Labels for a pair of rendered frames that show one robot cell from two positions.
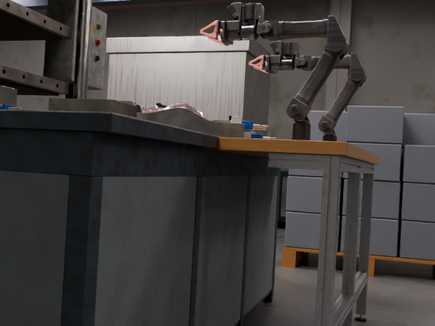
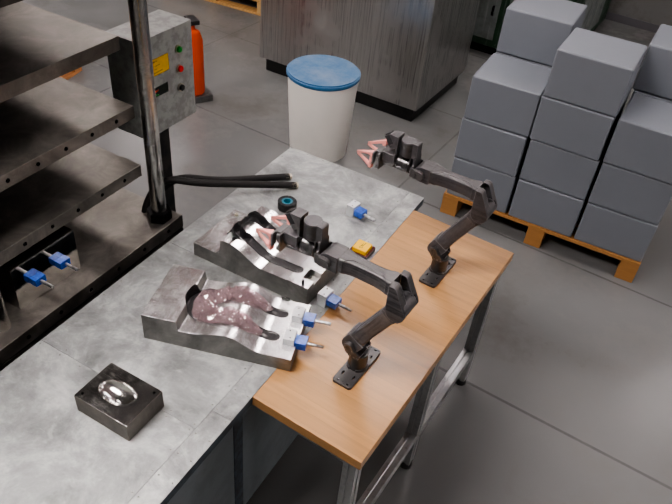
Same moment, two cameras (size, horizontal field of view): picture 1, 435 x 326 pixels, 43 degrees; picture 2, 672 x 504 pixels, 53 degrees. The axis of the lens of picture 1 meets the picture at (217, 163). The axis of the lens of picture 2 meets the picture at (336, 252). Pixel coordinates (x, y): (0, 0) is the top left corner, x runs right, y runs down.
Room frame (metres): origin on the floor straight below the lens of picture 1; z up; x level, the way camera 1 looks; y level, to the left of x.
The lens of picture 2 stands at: (0.46, -0.39, 2.50)
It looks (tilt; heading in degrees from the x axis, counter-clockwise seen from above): 40 degrees down; 8
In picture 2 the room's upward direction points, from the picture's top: 6 degrees clockwise
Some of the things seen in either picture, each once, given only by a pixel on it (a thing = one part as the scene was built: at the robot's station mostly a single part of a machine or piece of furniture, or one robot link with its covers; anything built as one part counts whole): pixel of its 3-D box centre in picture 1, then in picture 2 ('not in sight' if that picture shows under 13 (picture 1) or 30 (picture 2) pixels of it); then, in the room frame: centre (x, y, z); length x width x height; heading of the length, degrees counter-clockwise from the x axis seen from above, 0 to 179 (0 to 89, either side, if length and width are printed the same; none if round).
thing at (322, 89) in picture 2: not in sight; (320, 110); (4.51, 0.40, 0.30); 0.49 x 0.49 x 0.59
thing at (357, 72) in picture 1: (331, 69); (454, 190); (2.50, -0.49, 1.17); 0.30 x 0.09 x 0.12; 69
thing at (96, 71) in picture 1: (70, 152); (164, 186); (2.77, 0.74, 0.74); 0.30 x 0.22 x 1.47; 162
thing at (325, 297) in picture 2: (260, 138); (336, 302); (2.18, -0.16, 0.83); 0.13 x 0.05 x 0.05; 68
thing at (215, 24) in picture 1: (213, 32); (270, 233); (2.04, 0.04, 1.20); 0.09 x 0.07 x 0.07; 69
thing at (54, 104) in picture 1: (93, 114); (119, 400); (1.58, 0.36, 0.84); 0.20 x 0.15 x 0.07; 72
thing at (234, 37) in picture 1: (234, 32); (294, 238); (2.04, -0.03, 1.20); 0.10 x 0.07 x 0.07; 159
